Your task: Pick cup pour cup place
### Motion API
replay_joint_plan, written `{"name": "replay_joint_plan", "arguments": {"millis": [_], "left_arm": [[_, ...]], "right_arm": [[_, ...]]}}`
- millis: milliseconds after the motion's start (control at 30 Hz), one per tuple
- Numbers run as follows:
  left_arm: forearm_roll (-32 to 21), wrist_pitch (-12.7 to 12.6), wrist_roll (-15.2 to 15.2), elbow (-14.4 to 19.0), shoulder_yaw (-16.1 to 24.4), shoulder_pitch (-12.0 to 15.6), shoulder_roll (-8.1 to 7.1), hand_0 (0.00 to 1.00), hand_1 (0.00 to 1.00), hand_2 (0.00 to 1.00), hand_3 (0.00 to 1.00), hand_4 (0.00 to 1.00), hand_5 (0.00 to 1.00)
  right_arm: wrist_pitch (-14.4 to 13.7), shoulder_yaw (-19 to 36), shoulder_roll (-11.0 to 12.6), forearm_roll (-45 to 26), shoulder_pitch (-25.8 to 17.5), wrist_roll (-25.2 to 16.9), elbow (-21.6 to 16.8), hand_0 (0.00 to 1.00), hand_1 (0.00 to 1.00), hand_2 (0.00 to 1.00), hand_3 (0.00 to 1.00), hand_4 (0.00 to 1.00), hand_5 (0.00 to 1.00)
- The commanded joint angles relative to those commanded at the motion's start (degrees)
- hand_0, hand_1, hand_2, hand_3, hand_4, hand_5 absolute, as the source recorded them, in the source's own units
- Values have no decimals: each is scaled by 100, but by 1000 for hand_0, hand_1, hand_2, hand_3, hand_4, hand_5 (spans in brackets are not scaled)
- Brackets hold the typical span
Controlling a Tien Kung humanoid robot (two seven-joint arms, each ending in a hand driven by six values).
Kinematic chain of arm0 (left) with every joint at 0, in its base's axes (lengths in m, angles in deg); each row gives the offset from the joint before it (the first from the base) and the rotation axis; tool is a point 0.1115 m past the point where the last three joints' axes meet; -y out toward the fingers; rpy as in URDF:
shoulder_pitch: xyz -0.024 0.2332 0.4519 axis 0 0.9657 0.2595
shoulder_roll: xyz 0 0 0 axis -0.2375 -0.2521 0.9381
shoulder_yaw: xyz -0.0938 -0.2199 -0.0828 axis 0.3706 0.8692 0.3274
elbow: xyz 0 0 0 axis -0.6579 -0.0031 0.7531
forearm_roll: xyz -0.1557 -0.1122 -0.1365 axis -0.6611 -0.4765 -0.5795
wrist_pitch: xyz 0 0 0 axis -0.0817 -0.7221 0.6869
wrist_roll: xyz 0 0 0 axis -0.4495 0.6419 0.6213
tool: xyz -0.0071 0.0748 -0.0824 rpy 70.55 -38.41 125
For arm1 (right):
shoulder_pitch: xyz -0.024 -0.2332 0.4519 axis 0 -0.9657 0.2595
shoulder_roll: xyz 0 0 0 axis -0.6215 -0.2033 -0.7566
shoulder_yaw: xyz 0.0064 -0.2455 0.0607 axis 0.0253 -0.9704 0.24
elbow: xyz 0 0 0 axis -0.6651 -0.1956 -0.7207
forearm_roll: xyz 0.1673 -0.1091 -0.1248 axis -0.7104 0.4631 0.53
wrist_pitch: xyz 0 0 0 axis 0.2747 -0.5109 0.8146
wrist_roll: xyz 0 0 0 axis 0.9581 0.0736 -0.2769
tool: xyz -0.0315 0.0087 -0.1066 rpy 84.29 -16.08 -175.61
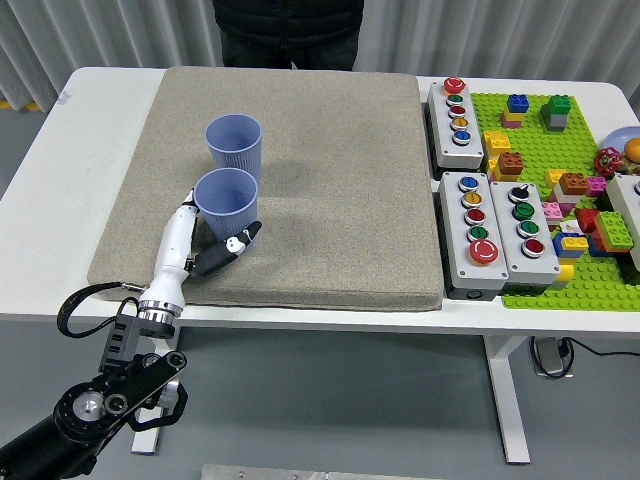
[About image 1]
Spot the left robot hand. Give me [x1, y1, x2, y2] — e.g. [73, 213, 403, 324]
[139, 187, 264, 307]

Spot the blue ribbed cup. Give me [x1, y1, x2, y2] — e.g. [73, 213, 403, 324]
[205, 113, 264, 181]
[193, 167, 260, 251]

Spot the grey-brown mat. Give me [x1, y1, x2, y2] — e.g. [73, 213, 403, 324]
[87, 66, 445, 312]

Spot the white table leg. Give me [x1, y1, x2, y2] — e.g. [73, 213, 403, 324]
[130, 324, 181, 455]
[482, 334, 531, 465]

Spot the person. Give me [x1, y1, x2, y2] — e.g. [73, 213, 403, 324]
[212, 0, 365, 71]

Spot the five-button control box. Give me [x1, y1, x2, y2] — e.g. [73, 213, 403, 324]
[424, 77, 486, 172]
[437, 171, 510, 301]

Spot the orange toy brick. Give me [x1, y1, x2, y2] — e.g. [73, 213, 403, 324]
[496, 150, 526, 178]
[557, 171, 591, 197]

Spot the white curtain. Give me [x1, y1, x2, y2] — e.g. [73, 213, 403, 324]
[0, 0, 640, 121]

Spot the green brick baseplate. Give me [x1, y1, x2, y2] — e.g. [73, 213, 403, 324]
[469, 92, 640, 312]

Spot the grey power adapter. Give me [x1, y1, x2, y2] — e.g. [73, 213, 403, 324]
[533, 337, 569, 377]

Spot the yellow toy cylinder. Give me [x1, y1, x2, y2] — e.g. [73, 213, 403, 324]
[549, 263, 576, 292]

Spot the white toy brick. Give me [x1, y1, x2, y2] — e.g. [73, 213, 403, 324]
[553, 185, 584, 206]

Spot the red toy brick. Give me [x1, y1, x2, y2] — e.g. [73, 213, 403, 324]
[573, 208, 602, 235]

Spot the large green toy brick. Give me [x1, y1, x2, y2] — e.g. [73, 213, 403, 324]
[594, 210, 636, 251]

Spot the red valve wheel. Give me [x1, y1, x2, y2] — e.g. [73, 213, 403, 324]
[593, 147, 623, 178]

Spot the white box on black base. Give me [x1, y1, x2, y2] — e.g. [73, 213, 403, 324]
[597, 173, 640, 286]

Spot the pale blue plate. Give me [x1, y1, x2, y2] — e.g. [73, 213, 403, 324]
[603, 126, 640, 157]

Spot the four-control switch box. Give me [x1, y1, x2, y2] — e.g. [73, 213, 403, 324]
[489, 180, 562, 296]

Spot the black power cord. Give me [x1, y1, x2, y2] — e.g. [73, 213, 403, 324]
[529, 335, 640, 380]

